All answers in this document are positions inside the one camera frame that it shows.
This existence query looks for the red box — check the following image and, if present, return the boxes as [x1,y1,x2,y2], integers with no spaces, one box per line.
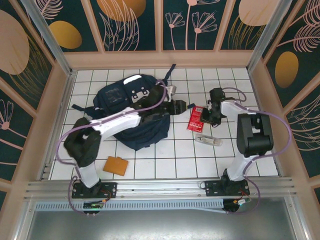
[186,105,205,133]

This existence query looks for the clear plastic case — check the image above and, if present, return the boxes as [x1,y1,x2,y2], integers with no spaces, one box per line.
[194,133,223,147]

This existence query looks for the navy blue backpack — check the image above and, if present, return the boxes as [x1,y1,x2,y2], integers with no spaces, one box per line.
[71,63,197,152]

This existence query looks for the orange notebook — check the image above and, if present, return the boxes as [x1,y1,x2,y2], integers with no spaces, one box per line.
[102,156,129,177]

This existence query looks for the brushed metal panel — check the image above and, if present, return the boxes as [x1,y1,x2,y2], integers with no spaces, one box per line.
[14,197,308,240]

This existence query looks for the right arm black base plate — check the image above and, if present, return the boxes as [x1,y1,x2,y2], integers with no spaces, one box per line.
[203,179,251,199]

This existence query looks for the long aluminium base rail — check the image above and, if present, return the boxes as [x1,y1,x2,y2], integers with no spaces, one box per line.
[24,176,296,201]

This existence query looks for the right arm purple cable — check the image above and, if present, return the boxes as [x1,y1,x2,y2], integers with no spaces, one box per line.
[207,86,292,216]

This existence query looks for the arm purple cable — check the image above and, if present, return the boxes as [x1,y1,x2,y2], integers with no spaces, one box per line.
[55,79,170,217]
[207,86,292,216]

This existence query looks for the aluminium side rail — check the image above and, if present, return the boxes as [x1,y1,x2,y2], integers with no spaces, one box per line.
[37,69,77,181]

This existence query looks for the aluminium corner post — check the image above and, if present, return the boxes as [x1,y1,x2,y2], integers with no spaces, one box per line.
[19,0,76,76]
[246,0,293,72]

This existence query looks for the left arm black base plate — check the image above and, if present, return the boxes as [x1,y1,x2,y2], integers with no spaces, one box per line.
[71,181,118,200]

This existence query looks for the grey slotted cable duct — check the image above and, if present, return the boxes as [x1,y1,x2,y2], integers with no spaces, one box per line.
[34,198,227,215]

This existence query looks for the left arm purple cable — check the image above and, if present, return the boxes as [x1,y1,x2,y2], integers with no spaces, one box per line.
[55,79,170,217]

